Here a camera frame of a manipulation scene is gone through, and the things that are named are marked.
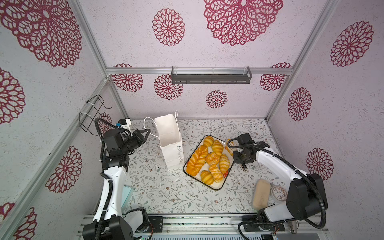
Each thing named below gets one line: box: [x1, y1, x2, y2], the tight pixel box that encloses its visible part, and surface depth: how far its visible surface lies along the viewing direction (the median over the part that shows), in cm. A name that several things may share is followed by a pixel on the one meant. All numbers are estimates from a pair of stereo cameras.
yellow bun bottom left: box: [200, 170, 214, 185], surface depth 87 cm
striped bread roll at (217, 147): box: [211, 139, 224, 157], surface depth 102 cm
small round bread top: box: [203, 136, 214, 147], surface depth 105 cm
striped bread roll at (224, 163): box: [219, 153, 230, 175], surface depth 94 cm
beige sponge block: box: [253, 179, 271, 210], surface depth 82 cm
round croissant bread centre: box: [205, 152, 220, 165], surface depth 95 cm
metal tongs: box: [241, 163, 249, 173], surface depth 79 cm
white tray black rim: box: [183, 134, 235, 191], surface depth 94 cm
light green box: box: [121, 184, 134, 213], surface depth 83 cm
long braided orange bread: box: [186, 145, 208, 176], surface depth 95 cm
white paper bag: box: [154, 109, 185, 171], surface depth 88 cm
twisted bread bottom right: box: [209, 164, 224, 183], surface depth 89 cm
